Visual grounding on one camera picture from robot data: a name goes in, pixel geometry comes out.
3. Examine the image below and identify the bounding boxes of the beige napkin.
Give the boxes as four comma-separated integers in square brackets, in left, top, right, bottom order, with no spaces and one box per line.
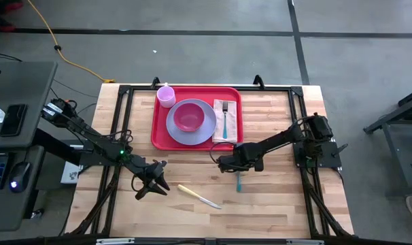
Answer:
[211,99,239,144]

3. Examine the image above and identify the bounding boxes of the light pink plastic mug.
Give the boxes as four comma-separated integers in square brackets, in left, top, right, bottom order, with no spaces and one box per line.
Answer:
[156,86,177,109]

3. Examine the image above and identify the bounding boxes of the red plastic tray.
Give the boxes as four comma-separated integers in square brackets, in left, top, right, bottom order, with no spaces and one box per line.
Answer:
[150,86,244,152]

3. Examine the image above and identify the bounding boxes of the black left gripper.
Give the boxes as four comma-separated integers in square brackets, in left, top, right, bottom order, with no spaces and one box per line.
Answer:
[126,154,171,201]

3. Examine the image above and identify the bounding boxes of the white printed box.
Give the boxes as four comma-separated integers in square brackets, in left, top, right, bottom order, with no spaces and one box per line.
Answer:
[61,161,83,184]

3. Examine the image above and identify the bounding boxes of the grey computer desk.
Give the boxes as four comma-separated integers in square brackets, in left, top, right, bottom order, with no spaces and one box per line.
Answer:
[0,61,59,232]

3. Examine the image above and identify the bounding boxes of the knife with yellow handle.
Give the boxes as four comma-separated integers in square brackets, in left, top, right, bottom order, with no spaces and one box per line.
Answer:
[177,184,222,210]

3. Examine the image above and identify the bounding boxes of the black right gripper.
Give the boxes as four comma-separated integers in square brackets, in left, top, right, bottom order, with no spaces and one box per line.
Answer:
[216,142,265,173]

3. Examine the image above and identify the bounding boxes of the black floor cable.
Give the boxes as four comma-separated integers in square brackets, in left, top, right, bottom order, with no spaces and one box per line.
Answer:
[0,50,23,63]
[50,78,98,115]

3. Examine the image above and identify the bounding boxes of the dark grey side table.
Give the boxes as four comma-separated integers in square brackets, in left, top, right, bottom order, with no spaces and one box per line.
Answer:
[364,86,412,198]

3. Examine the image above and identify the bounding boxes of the black smartphone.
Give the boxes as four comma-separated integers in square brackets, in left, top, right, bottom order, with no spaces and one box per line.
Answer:
[0,103,28,137]

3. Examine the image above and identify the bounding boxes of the person's red shoe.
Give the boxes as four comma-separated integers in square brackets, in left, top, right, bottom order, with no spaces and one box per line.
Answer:
[0,16,16,33]
[1,0,24,11]

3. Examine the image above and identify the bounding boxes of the lavender plastic plate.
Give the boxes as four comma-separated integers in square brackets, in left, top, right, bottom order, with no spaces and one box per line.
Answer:
[165,98,218,146]

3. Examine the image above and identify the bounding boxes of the black computer mouse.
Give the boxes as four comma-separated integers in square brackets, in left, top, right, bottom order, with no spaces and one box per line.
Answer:
[9,161,32,194]

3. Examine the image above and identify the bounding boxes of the yellow extension cable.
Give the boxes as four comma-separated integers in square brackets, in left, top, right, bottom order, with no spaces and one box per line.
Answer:
[27,0,116,84]

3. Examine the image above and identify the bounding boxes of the black aluminium table frame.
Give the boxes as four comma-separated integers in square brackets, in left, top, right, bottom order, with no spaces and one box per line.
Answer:
[65,74,355,245]

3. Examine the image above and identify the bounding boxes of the fork with teal handle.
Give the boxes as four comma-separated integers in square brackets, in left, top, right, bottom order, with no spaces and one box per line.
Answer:
[222,101,229,140]

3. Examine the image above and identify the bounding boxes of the pink plastic bowl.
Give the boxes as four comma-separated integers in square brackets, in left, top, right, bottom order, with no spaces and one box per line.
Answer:
[173,103,206,133]

